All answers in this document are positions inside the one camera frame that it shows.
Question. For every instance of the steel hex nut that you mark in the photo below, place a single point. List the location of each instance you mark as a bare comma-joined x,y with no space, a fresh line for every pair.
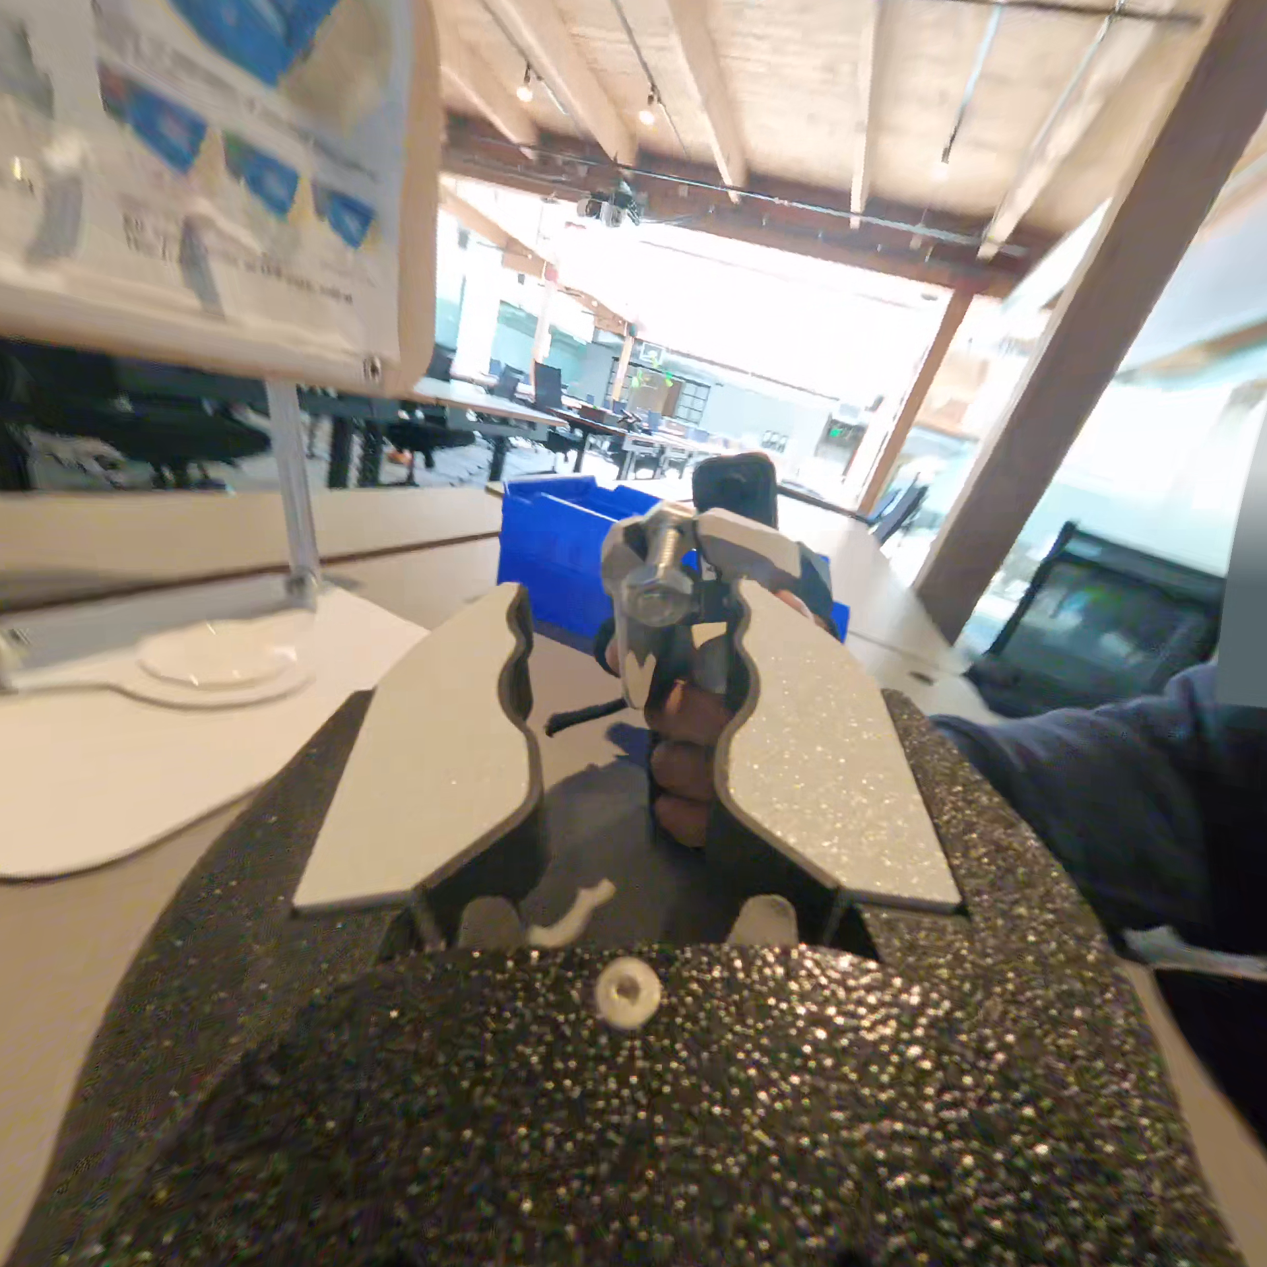
657,603

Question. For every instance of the row of office desks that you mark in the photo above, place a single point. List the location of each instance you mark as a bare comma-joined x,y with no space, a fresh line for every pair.
514,411

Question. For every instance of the printed instruction sheet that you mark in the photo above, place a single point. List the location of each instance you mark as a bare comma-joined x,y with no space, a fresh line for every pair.
198,198

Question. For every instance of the person's right hand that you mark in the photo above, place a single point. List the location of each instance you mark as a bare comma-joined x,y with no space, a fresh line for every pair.
683,773

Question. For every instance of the person's right forearm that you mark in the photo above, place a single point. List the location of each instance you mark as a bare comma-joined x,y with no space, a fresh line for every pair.
1118,792

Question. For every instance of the black office chair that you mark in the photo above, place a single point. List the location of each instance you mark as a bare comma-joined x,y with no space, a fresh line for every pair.
1098,614

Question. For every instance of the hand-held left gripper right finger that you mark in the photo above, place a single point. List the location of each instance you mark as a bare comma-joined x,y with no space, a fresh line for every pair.
841,782

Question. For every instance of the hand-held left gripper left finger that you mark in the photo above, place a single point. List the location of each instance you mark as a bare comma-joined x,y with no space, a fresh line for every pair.
415,773

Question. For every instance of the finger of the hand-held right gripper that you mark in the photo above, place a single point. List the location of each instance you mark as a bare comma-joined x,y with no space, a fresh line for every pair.
615,575
747,550

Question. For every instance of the steel hex bolt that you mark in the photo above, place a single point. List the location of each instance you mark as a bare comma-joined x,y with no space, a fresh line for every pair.
671,545

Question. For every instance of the grey stand pole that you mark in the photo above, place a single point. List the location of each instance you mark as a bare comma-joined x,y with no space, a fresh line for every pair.
294,495

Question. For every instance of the wooden sign board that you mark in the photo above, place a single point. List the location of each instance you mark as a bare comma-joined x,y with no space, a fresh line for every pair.
421,198

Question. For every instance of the blue plastic bin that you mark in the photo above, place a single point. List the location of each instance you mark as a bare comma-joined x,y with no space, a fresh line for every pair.
554,554

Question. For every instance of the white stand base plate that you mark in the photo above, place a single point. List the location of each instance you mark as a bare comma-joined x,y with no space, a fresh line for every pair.
99,782

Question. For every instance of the wooden support post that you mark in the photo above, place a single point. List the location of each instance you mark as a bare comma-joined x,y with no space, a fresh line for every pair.
1088,328

